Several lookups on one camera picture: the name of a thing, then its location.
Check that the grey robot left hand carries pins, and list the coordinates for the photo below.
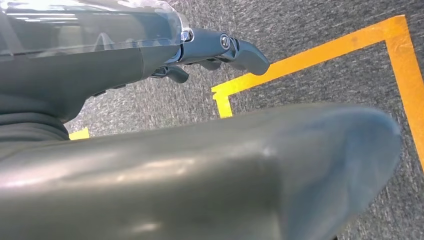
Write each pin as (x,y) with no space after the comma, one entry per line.
(66,66)

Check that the grey robot body shell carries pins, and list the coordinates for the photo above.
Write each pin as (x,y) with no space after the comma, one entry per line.
(198,182)

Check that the yellow floor tape square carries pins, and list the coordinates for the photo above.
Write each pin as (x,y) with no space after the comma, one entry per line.
(298,63)

